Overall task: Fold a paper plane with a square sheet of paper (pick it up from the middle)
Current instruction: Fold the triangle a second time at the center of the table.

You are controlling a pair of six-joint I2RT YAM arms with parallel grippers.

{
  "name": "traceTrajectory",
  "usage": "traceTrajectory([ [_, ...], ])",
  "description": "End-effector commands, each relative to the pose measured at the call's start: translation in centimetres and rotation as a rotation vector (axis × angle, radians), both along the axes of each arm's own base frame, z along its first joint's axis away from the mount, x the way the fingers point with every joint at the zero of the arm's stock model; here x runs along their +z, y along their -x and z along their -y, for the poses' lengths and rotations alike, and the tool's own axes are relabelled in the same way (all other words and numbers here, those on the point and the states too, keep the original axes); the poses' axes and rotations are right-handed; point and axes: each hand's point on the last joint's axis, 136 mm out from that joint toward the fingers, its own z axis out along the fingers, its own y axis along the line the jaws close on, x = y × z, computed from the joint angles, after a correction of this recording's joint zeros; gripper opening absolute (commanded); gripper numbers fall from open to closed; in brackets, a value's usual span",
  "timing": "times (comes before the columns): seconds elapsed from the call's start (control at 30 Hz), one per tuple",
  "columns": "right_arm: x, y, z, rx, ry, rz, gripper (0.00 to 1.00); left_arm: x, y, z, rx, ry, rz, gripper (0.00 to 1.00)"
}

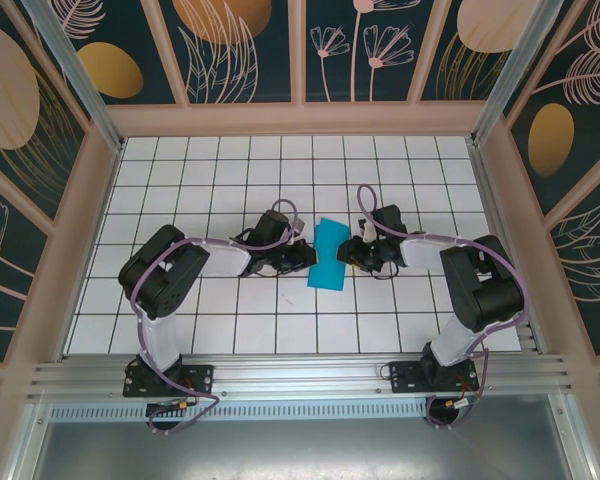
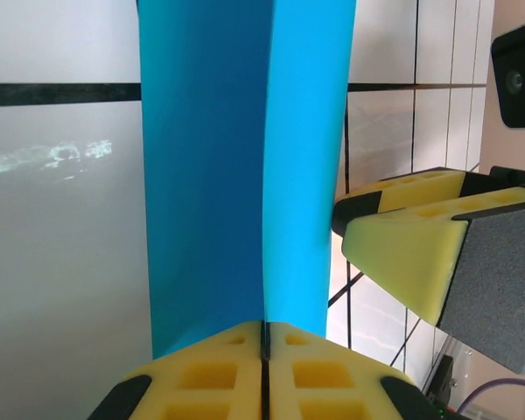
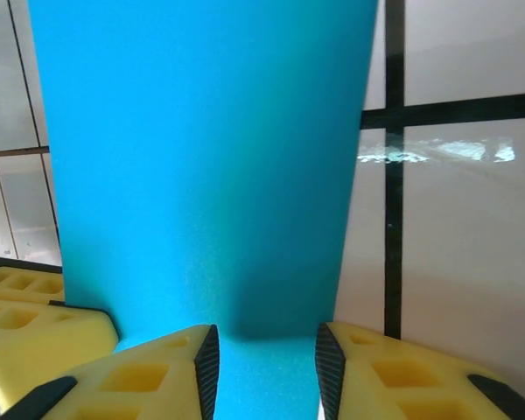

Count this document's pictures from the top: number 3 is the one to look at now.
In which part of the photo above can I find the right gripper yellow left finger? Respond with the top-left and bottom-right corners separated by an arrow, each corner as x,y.
8,323 -> 222,420

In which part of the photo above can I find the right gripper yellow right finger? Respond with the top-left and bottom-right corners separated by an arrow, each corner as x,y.
314,321 -> 525,420

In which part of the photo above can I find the blue rectangular block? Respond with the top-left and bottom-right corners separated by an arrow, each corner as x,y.
25,0 -> 381,420

